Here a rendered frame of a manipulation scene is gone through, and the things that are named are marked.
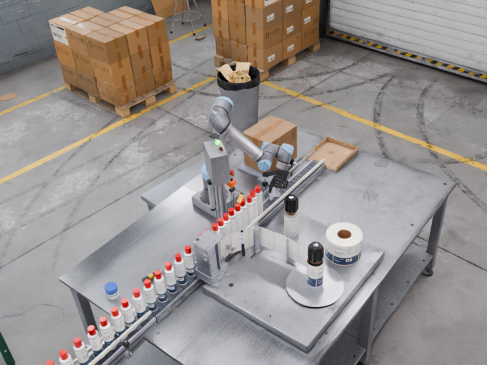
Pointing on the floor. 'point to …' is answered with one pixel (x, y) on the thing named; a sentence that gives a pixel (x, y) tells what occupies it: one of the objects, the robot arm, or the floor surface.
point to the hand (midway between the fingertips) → (270, 198)
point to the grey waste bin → (243, 107)
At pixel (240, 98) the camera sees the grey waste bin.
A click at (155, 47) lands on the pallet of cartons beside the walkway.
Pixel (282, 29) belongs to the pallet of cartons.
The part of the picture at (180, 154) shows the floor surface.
